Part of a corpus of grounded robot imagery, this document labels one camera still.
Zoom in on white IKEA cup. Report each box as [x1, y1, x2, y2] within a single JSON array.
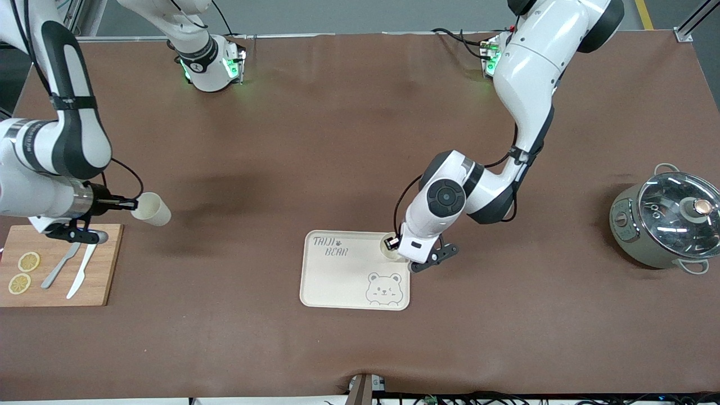
[[380, 231, 403, 260], [130, 192, 172, 227]]

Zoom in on cream tray with bear print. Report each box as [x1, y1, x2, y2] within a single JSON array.
[[299, 230, 411, 311]]

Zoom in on white plastic knife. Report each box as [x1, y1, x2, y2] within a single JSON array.
[[66, 243, 97, 300]]

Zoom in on wooden cutting board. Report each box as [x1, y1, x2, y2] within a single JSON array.
[[0, 224, 124, 308]]

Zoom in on grey plastic knife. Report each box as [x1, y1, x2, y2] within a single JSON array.
[[40, 242, 80, 290]]

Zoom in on brown table cover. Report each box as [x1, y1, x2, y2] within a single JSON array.
[[0, 31, 720, 401]]

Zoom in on grey-green cooking pot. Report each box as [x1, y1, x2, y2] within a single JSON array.
[[610, 163, 720, 276]]

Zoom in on glass pot lid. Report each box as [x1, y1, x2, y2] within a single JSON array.
[[637, 172, 720, 259]]

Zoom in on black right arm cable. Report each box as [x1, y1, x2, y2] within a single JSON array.
[[10, 0, 145, 203]]

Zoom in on brown metal bracket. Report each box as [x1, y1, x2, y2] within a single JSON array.
[[348, 372, 386, 405]]

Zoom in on aluminium profile frame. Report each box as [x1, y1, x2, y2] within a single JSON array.
[[675, 0, 720, 43], [56, 0, 107, 40]]

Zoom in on black right base cable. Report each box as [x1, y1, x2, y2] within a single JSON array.
[[211, 0, 235, 38]]

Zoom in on black left base cables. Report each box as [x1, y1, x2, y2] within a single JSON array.
[[431, 26, 497, 60]]

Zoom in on silver table edge rail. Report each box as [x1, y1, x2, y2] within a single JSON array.
[[76, 32, 510, 41]]

